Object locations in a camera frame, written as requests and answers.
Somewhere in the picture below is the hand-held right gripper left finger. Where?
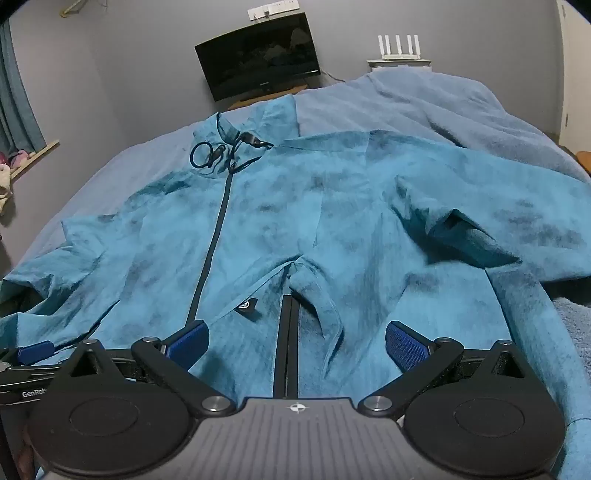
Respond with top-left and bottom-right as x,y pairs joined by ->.
55,320 -> 236,418

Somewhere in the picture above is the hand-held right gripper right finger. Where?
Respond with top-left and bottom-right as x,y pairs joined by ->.
358,320 -> 539,418

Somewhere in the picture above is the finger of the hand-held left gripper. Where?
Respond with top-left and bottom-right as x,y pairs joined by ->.
16,340 -> 56,367

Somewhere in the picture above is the teal zip jacket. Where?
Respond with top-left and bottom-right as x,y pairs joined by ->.
0,95 -> 591,480

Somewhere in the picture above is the wooden window sill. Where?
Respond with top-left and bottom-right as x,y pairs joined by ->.
9,140 -> 61,178

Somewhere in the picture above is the light blue blanket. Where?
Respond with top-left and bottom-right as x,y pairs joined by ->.
0,65 -> 591,480

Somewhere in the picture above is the wooden monitor stand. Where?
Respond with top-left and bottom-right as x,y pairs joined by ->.
226,83 -> 308,110

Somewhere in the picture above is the teal curtain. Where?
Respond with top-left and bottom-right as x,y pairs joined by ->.
0,21 -> 47,155

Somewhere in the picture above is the white cabinet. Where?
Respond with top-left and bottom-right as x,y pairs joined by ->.
367,58 -> 432,71

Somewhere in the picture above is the white router with antennas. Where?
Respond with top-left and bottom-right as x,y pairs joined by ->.
378,34 -> 423,61

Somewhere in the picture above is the black flat screen monitor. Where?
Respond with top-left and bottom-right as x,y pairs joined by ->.
194,12 -> 321,102

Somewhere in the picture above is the white door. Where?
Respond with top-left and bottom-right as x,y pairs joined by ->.
556,0 -> 591,153

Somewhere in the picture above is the white wall socket strip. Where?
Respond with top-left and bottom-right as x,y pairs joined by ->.
247,0 -> 301,21

